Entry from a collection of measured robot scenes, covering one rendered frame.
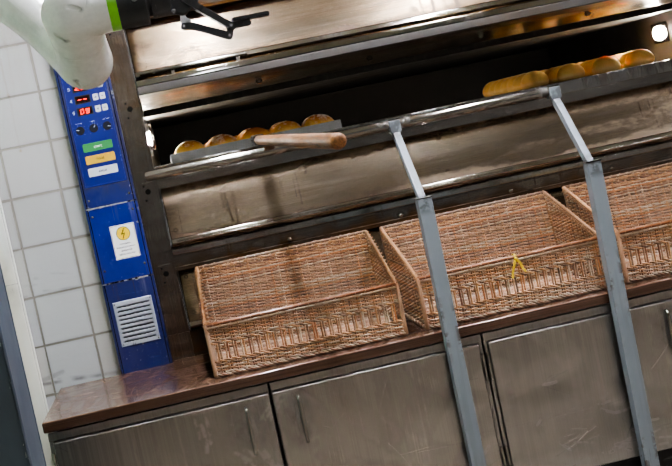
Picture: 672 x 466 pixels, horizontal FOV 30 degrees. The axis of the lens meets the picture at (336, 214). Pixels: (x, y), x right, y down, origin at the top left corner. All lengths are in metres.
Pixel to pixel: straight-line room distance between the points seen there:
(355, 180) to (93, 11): 1.77
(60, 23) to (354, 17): 1.77
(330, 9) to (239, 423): 1.34
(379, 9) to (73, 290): 1.29
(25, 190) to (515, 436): 1.64
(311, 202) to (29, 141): 0.88
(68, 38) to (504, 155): 2.00
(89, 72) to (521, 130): 1.97
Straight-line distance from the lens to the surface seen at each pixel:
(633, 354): 3.58
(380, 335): 3.50
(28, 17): 2.53
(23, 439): 2.87
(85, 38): 2.37
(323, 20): 3.96
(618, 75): 4.17
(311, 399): 3.45
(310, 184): 3.94
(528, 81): 4.24
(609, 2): 4.05
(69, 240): 3.93
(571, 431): 3.62
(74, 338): 3.97
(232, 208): 3.92
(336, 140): 2.18
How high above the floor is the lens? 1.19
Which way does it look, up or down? 4 degrees down
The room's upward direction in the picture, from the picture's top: 12 degrees counter-clockwise
